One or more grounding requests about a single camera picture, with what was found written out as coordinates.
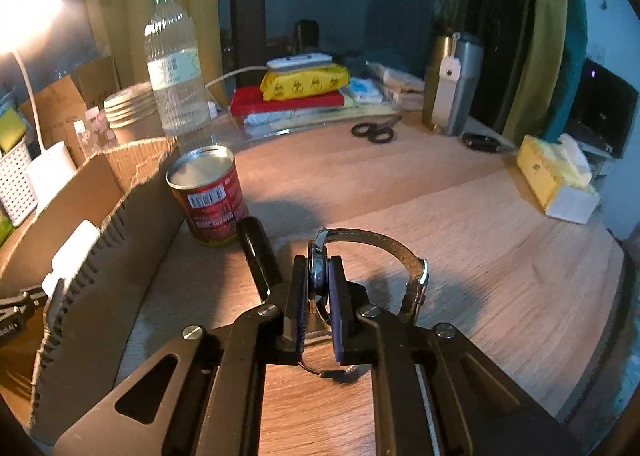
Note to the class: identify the brown lamp packaging cardboard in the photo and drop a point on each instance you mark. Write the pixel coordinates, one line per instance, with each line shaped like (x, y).
(69, 98)

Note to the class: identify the small white plastic bottle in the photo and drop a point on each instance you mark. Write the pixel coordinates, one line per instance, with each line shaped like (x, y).
(68, 259)

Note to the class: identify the yellow tissue box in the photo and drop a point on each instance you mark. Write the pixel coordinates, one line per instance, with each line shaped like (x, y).
(560, 177)

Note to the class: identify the black cylindrical stick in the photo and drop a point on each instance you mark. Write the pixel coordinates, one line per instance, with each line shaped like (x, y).
(259, 256)

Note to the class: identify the green sponge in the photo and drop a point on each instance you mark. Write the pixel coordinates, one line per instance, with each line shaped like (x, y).
(12, 129)

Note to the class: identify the clear plastic water bottle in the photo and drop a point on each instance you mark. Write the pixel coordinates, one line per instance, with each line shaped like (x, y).
(174, 67)

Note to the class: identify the red tin can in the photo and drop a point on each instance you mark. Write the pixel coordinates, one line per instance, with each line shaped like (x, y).
(207, 186)

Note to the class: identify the small black device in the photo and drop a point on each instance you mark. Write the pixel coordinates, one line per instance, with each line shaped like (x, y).
(481, 143)

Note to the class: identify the black scissors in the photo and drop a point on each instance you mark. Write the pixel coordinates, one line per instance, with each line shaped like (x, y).
(377, 133)

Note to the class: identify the steel thermos with tag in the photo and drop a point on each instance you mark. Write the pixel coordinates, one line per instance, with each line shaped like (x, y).
(451, 78)

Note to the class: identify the yellow wet wipes pack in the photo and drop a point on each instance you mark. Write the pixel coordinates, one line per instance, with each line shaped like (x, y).
(304, 83)

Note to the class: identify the brown cardboard box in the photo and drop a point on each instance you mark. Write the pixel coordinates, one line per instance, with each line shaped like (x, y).
(94, 249)

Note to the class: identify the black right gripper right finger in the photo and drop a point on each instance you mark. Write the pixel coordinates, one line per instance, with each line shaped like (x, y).
(433, 390)

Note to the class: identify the white perforated plastic basket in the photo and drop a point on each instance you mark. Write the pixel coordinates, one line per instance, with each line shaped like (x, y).
(17, 197)

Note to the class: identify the stack of brown paper cups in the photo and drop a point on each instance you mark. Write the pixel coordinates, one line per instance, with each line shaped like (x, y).
(132, 114)

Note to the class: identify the clear patterned glass jar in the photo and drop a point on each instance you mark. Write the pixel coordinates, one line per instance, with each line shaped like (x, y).
(93, 132)

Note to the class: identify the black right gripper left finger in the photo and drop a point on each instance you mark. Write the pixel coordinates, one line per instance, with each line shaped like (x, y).
(201, 394)

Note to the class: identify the red flat box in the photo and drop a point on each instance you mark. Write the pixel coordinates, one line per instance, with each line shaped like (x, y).
(248, 100)

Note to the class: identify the white wireless charger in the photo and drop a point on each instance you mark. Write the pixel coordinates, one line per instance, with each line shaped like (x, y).
(299, 62)

